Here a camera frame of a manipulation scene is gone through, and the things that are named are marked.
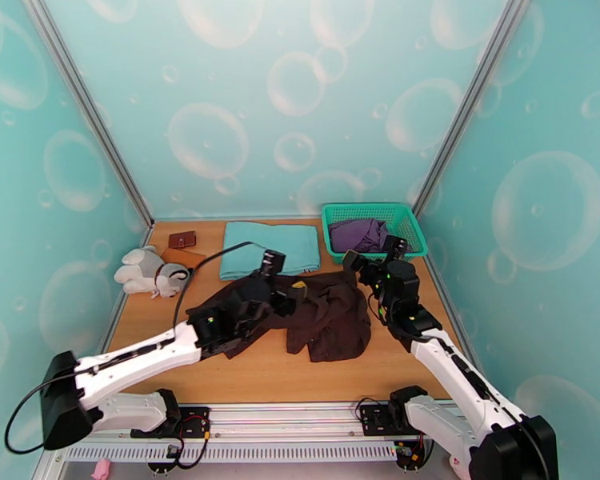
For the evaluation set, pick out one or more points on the dark brown trousers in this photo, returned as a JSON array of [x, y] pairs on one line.
[[330, 318]]

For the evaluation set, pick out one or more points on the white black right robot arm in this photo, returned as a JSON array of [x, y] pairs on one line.
[[460, 378]]

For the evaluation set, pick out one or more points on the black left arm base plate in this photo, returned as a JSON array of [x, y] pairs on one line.
[[195, 428]]

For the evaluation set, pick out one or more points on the green plastic basket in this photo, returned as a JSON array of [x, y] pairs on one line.
[[340, 211]]

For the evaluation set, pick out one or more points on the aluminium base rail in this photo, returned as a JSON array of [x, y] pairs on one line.
[[280, 418]]

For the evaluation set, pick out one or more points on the purple garment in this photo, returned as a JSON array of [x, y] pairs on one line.
[[355, 236]]

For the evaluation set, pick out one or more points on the grey white plush dog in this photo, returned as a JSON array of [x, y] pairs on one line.
[[140, 273]]

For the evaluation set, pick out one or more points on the brown leather wallet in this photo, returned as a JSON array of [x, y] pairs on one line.
[[182, 239]]

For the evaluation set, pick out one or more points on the small pink toy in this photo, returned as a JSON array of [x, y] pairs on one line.
[[101, 469]]

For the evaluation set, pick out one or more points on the aluminium frame post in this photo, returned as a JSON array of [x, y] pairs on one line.
[[470, 103], [89, 108]]

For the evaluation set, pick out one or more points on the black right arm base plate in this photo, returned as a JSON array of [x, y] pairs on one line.
[[375, 423]]

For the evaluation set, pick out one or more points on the aluminium frame back rail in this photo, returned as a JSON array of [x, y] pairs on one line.
[[190, 218]]

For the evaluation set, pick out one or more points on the folded teal towel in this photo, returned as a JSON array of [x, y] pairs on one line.
[[290, 243]]

